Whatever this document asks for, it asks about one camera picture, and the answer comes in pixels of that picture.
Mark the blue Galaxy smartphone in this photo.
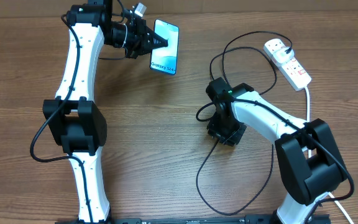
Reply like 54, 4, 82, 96
150, 19, 179, 75

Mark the black USB charger cable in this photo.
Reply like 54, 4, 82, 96
195, 30, 293, 217

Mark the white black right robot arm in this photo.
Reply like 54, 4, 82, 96
206, 78, 355, 223

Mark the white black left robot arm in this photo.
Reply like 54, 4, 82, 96
29, 1, 168, 223

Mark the white charger plug adapter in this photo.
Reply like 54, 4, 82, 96
273, 47, 295, 66

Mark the white power strip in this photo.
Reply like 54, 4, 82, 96
264, 39, 311, 91

